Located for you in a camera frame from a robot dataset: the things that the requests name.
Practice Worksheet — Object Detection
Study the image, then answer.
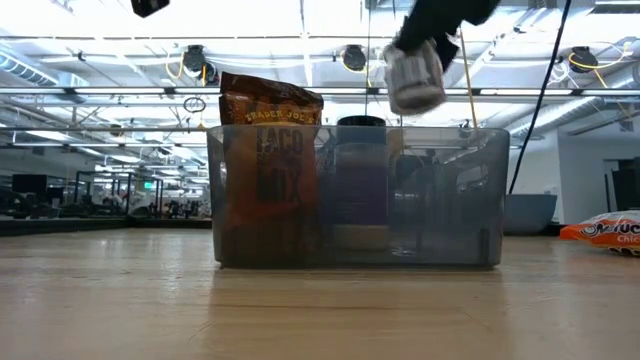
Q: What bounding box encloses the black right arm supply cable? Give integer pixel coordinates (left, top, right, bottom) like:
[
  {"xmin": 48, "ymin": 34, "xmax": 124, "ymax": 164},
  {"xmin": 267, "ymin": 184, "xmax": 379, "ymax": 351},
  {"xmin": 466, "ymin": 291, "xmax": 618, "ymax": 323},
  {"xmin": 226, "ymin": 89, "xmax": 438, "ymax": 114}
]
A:
[{"xmin": 508, "ymin": 0, "xmax": 574, "ymax": 195}]

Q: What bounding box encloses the small clear spice jar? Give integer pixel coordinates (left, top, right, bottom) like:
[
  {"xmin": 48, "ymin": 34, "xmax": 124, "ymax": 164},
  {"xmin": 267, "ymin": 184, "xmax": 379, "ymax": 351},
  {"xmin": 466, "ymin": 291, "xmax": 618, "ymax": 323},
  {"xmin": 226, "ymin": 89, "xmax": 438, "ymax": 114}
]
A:
[{"xmin": 382, "ymin": 38, "xmax": 447, "ymax": 117}]

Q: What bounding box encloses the grey plastic bin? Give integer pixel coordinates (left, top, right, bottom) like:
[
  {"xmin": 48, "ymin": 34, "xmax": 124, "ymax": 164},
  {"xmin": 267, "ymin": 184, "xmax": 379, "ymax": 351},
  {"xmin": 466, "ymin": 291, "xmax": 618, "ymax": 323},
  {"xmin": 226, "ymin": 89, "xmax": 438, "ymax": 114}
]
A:
[{"xmin": 207, "ymin": 124, "xmax": 511, "ymax": 269}]

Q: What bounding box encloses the orange white ramen packet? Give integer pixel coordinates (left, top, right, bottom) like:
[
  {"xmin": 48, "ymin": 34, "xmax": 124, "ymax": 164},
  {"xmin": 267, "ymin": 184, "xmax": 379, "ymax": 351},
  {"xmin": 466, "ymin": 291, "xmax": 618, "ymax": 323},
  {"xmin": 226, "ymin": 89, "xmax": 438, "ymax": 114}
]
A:
[{"xmin": 558, "ymin": 209, "xmax": 640, "ymax": 257}]

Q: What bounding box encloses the yellow hanging cable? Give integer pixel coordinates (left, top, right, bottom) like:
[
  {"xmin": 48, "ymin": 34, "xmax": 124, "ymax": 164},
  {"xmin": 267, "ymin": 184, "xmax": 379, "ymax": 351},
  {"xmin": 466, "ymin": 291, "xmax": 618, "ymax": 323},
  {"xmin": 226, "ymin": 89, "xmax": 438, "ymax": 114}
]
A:
[{"xmin": 458, "ymin": 27, "xmax": 480, "ymax": 129}]

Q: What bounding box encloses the black ceiling cable reel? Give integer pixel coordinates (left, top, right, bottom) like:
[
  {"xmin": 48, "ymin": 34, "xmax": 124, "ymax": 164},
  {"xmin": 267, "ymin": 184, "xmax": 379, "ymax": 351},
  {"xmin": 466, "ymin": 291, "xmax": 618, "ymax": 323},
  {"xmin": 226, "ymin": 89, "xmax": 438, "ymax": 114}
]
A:
[
  {"xmin": 567, "ymin": 45, "xmax": 601, "ymax": 75},
  {"xmin": 341, "ymin": 43, "xmax": 370, "ymax": 72},
  {"xmin": 180, "ymin": 43, "xmax": 221, "ymax": 86}
]

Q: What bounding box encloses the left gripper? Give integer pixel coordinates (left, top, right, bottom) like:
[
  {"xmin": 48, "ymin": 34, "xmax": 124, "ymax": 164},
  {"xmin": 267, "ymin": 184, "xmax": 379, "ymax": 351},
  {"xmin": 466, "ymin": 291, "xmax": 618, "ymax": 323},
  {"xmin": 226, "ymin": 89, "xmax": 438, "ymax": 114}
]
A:
[{"xmin": 130, "ymin": 0, "xmax": 171, "ymax": 19}]

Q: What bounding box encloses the brown orange snack packet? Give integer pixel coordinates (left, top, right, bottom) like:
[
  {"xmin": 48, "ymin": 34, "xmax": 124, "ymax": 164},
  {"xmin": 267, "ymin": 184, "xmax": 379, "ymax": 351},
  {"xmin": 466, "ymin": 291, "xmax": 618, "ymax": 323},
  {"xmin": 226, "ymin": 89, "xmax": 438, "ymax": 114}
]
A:
[{"xmin": 218, "ymin": 71, "xmax": 325, "ymax": 266}]

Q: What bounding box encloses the blue bowl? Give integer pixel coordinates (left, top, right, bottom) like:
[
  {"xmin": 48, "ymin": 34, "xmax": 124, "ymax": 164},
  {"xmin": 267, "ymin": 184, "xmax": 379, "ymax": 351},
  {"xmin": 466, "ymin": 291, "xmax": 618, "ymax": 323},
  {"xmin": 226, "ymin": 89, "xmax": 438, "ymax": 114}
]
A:
[{"xmin": 503, "ymin": 193, "xmax": 559, "ymax": 236}]

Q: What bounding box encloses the black lid purple label bottle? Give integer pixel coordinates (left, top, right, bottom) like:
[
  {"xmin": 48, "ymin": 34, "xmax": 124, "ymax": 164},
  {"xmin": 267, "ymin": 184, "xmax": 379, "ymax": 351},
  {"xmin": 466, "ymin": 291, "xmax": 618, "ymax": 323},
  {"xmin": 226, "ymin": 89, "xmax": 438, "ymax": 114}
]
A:
[{"xmin": 332, "ymin": 115, "xmax": 391, "ymax": 251}]

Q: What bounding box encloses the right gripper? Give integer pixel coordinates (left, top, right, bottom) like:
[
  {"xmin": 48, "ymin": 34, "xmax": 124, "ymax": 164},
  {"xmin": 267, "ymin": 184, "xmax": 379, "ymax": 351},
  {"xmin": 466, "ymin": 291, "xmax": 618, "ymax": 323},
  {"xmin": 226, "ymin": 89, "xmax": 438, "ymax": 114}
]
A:
[{"xmin": 393, "ymin": 0, "xmax": 501, "ymax": 72}]

